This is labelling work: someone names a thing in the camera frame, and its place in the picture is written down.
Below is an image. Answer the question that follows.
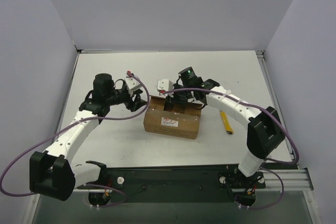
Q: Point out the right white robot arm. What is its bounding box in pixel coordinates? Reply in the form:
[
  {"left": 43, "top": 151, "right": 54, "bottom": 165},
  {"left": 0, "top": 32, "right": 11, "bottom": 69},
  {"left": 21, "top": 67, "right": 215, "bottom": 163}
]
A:
[{"left": 157, "top": 67, "right": 285, "bottom": 177}]

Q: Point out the brown cardboard express box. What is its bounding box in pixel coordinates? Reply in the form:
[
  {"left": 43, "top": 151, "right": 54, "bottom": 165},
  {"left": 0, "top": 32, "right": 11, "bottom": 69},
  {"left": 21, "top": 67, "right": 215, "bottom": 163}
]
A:
[{"left": 143, "top": 96, "right": 202, "bottom": 140}]

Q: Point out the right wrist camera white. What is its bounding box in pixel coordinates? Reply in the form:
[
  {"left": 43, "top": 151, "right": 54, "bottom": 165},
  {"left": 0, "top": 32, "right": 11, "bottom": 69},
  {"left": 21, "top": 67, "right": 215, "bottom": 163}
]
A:
[{"left": 156, "top": 79, "right": 173, "bottom": 97}]

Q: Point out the aluminium front rail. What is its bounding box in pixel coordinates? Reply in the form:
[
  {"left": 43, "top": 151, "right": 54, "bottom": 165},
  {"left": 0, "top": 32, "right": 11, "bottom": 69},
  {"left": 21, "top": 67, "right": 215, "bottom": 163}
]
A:
[{"left": 31, "top": 167, "right": 314, "bottom": 193}]

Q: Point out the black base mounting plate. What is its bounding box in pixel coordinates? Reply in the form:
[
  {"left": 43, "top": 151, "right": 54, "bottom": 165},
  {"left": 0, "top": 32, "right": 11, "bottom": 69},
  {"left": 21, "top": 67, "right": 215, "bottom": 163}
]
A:
[{"left": 80, "top": 164, "right": 266, "bottom": 203}]

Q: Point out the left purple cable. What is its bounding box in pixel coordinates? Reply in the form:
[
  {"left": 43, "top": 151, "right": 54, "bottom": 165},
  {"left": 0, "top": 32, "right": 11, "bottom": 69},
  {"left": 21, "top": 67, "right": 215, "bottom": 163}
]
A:
[{"left": 0, "top": 71, "right": 151, "bottom": 206}]

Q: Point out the purple cable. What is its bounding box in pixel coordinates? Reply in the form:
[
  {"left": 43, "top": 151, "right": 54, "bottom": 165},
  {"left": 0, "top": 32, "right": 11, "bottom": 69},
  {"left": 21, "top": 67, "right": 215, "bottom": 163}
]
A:
[
  {"left": 0, "top": 71, "right": 151, "bottom": 206},
  {"left": 160, "top": 89, "right": 301, "bottom": 209}
]

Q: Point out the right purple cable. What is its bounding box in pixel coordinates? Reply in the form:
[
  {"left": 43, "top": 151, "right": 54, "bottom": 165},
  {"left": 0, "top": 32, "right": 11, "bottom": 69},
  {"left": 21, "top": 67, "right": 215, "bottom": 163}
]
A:
[{"left": 160, "top": 89, "right": 301, "bottom": 209}]

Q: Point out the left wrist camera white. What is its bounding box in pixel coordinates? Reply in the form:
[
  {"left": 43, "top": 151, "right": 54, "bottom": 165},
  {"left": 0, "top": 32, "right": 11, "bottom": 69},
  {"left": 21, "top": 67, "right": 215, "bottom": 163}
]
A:
[{"left": 124, "top": 77, "right": 142, "bottom": 96}]

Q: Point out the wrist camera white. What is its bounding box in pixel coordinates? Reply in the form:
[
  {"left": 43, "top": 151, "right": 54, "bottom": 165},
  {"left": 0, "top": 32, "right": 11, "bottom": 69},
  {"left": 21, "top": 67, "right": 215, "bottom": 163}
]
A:
[
  {"left": 124, "top": 77, "right": 142, "bottom": 96},
  {"left": 156, "top": 79, "right": 173, "bottom": 97}
]

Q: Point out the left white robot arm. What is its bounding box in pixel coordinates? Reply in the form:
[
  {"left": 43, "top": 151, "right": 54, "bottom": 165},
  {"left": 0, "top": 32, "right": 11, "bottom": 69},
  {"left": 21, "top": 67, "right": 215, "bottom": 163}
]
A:
[{"left": 29, "top": 72, "right": 148, "bottom": 201}]

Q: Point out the yellow utility knife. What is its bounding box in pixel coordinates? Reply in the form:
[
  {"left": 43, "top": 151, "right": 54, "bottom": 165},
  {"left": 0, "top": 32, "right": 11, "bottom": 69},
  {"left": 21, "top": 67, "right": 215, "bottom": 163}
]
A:
[{"left": 220, "top": 111, "right": 234, "bottom": 135}]

